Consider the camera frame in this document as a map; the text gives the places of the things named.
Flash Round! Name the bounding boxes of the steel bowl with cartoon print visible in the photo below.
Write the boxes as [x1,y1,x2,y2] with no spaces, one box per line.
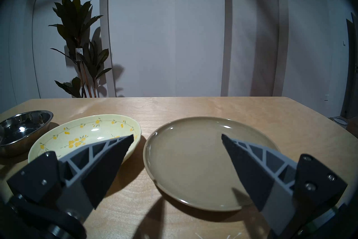
[0,110,53,157]

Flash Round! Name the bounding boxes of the yellow floral ceramic plate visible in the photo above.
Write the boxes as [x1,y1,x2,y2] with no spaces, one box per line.
[28,114,142,170]

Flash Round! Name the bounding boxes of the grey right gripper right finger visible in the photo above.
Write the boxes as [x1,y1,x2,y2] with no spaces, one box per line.
[222,134,348,238]

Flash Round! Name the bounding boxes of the white enamel bucket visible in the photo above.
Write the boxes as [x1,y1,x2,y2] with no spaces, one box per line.
[333,117,349,130]

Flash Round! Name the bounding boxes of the dark wooden door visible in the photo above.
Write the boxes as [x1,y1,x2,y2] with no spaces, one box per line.
[340,13,358,121]

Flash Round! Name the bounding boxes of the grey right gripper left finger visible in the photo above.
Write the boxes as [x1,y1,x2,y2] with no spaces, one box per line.
[6,134,135,225]

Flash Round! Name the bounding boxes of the tall dark green plant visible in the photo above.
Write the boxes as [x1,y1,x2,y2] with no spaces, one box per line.
[48,0,113,98]

